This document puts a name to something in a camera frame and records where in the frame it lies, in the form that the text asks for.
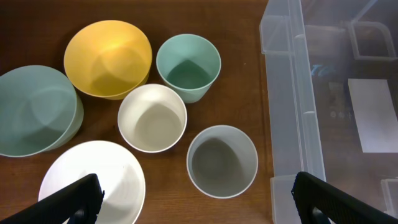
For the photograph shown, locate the clear plastic storage bin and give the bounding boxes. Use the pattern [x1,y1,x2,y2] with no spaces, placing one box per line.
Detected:
[259,0,397,223]

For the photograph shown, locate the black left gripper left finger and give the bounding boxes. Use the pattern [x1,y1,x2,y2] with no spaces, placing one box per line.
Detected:
[1,174,104,224]

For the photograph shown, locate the green bowl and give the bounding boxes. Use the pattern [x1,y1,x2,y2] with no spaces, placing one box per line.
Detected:
[1,65,84,157]

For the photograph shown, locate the white label in bin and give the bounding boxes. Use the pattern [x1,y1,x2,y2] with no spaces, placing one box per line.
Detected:
[348,79,397,153]

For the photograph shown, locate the white bowl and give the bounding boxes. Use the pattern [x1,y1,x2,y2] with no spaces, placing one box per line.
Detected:
[38,141,146,224]

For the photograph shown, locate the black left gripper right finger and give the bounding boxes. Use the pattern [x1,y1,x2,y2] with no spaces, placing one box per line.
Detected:
[291,172,397,224]

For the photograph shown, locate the grey cup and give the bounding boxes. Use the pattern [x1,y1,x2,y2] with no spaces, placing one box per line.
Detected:
[187,125,259,199]

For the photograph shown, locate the cream cup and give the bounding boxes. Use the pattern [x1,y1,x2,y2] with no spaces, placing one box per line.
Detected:
[118,84,188,153]

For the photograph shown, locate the yellow bowl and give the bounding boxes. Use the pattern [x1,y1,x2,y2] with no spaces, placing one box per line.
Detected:
[63,20,152,100]

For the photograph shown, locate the green cup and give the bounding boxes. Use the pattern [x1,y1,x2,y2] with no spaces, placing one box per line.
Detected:
[156,34,221,103]

